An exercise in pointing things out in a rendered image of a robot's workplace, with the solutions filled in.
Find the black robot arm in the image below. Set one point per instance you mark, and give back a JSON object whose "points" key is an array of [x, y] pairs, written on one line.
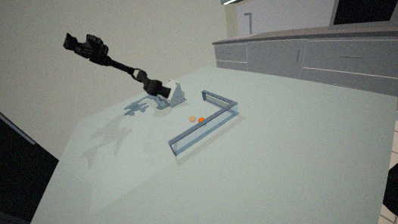
{"points": [[152, 87]]}

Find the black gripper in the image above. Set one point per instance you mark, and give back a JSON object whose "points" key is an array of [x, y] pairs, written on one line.
{"points": [[93, 50]]}

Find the translucent orange ball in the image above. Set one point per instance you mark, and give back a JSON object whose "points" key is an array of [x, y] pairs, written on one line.
{"points": [[192, 119]]}

